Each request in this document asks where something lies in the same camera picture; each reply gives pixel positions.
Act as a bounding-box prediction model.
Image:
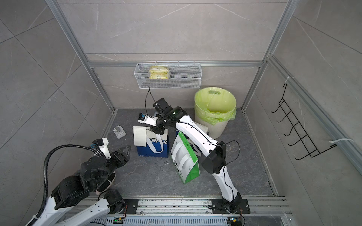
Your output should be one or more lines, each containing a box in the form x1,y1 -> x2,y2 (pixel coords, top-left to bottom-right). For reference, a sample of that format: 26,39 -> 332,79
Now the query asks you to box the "white wire mesh basket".
134,63 -> 202,89

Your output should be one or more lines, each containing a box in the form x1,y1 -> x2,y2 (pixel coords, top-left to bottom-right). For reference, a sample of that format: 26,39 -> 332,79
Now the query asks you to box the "plush doll striped shirt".
95,171 -> 116,195

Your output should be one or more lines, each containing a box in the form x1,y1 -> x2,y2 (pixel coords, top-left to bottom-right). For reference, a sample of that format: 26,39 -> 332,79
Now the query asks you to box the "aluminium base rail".
88,196 -> 296,226

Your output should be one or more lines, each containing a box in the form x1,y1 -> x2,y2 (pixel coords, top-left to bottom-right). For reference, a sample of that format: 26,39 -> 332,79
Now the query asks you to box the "green white paper bag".
171,131 -> 200,184

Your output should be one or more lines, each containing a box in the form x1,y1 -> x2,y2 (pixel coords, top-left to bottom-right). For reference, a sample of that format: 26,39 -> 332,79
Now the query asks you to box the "black corrugated cable conduit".
28,144 -> 98,226

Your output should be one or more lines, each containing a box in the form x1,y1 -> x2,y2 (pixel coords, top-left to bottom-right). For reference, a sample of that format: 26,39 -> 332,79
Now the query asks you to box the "small grey white gadget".
113,125 -> 126,139

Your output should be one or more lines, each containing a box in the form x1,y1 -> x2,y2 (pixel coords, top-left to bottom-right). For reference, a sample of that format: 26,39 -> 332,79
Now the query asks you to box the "black wire hook rack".
271,83 -> 337,161

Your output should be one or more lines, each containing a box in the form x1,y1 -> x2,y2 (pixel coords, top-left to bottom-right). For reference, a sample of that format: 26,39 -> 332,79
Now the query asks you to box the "white trash bin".
195,111 -> 236,139

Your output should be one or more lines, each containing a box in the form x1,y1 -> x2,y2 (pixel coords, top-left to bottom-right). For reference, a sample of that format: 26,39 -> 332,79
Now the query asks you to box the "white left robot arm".
28,145 -> 137,226

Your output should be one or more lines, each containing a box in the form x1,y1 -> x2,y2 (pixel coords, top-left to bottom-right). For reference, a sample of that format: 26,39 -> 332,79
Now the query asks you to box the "yellow wet wipes pack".
148,66 -> 170,80

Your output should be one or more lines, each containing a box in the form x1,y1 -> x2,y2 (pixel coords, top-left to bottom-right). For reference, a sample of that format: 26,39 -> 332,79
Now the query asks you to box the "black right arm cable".
144,87 -> 156,115

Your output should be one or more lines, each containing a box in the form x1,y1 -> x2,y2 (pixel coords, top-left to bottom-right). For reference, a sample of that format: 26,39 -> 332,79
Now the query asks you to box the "green trash bag liner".
194,87 -> 237,125

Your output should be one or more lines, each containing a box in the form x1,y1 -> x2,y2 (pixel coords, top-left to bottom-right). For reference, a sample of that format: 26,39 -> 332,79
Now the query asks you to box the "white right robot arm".
144,98 -> 242,213

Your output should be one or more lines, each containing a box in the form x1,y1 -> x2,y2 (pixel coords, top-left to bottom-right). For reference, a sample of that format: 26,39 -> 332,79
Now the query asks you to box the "receipt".
133,126 -> 147,147

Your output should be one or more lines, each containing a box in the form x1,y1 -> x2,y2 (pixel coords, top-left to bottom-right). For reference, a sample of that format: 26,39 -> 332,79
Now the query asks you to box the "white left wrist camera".
90,137 -> 111,159

